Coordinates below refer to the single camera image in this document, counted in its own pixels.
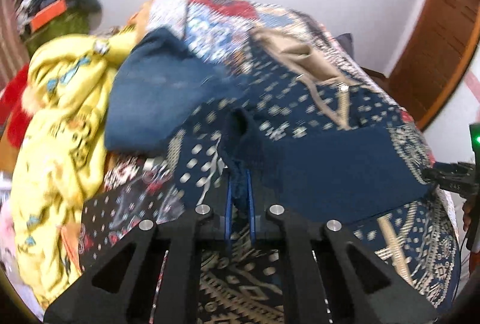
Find green cloth covered stand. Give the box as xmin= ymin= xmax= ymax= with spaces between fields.
xmin=22 ymin=9 xmax=89 ymax=58

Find red plush item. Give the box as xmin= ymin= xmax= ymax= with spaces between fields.
xmin=1 ymin=64 xmax=33 ymax=149

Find wooden wardrobe with door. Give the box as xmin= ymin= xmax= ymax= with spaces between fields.
xmin=387 ymin=0 xmax=480 ymax=132

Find patchwork patterned bedspread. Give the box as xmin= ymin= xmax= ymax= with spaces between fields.
xmin=78 ymin=0 xmax=457 ymax=272

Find person's right hand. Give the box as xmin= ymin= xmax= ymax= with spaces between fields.
xmin=462 ymin=198 xmax=475 ymax=231

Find striped red-gold curtain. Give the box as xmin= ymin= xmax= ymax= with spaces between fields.
xmin=0 ymin=0 xmax=29 ymax=89

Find grey bag on floor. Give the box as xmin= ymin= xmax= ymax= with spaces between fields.
xmin=335 ymin=33 xmax=355 ymax=59

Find orange box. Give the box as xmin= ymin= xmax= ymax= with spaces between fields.
xmin=30 ymin=0 xmax=68 ymax=32

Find navy patterned hooded jacket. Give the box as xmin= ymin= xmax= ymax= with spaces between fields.
xmin=163 ymin=28 xmax=460 ymax=313

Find yellow cartoon fleece blanket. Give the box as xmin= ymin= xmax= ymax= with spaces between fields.
xmin=10 ymin=31 xmax=136 ymax=309

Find blue denim garment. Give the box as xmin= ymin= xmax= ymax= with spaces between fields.
xmin=105 ymin=28 xmax=242 ymax=153

